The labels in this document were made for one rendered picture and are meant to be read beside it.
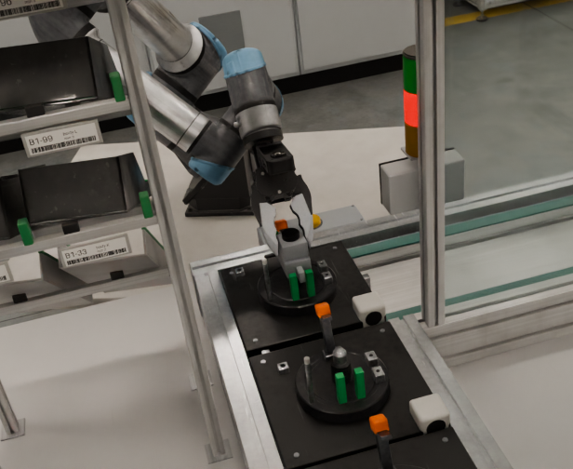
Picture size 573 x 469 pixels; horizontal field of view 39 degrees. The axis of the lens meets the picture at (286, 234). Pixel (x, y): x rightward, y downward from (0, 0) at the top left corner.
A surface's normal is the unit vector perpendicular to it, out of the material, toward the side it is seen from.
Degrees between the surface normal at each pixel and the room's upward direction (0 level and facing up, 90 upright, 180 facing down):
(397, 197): 90
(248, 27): 90
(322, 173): 0
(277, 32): 90
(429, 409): 0
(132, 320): 0
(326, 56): 90
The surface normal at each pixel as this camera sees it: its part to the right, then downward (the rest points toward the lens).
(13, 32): 0.25, 0.51
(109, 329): -0.11, -0.83
